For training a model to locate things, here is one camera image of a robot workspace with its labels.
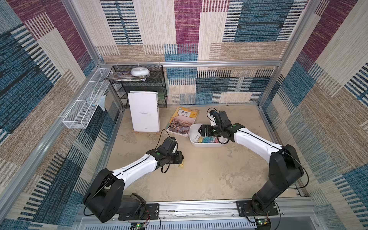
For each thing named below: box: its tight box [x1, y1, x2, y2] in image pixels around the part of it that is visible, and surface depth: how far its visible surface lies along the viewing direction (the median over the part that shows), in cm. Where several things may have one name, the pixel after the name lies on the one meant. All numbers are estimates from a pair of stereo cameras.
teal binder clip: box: [202, 136, 211, 144], surface depth 101 cm
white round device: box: [130, 67, 150, 77], surface depth 91 cm
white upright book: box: [127, 91, 161, 133], surface depth 94 cm
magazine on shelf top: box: [103, 70, 151, 82], surface depth 83 cm
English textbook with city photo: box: [165, 106, 199, 138], surface depth 111 cm
